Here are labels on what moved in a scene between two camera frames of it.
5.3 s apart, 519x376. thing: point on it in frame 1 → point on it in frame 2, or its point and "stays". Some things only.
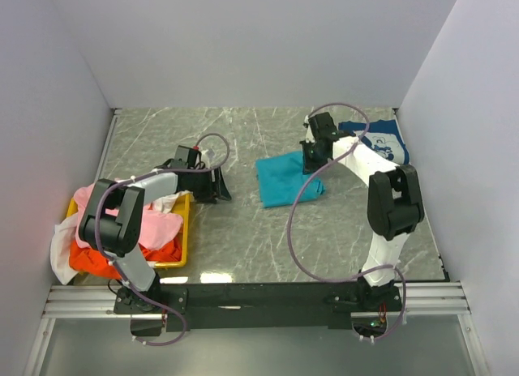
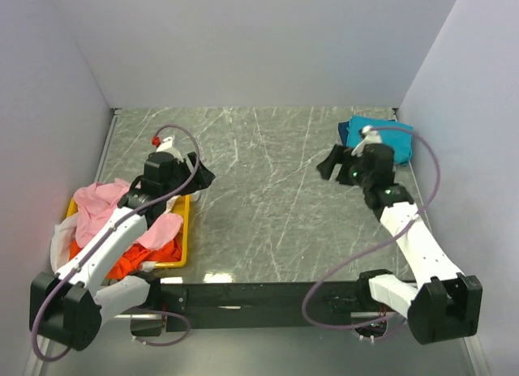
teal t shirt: [281, 180] → [398, 136]
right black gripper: [309, 166] → [339, 155]
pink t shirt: [156, 227] stays
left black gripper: [216, 189] → [202, 180]
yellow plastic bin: [186, 204] stays
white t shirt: [64, 230] stays
